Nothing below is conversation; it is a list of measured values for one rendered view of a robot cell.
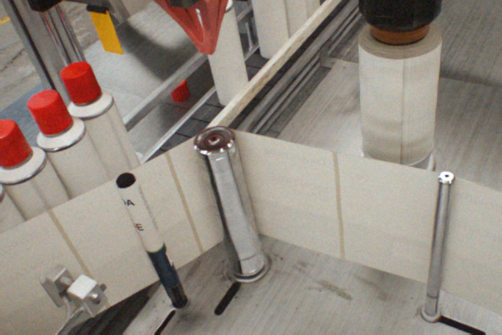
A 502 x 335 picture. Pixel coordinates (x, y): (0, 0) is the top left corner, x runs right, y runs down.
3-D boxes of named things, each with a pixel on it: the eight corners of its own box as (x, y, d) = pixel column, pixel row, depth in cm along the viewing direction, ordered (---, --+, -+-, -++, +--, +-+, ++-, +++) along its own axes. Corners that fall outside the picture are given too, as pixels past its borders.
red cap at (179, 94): (168, 100, 94) (163, 85, 92) (178, 89, 96) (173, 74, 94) (183, 103, 93) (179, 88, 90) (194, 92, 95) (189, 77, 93)
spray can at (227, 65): (240, 112, 80) (212, -16, 66) (212, 105, 82) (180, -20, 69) (257, 92, 83) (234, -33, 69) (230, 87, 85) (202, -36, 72)
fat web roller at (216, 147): (256, 290, 56) (220, 161, 43) (220, 274, 58) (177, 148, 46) (276, 258, 58) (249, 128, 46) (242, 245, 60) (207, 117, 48)
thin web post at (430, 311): (438, 326, 49) (456, 188, 37) (417, 318, 50) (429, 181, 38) (444, 310, 51) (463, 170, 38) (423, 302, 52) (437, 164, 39)
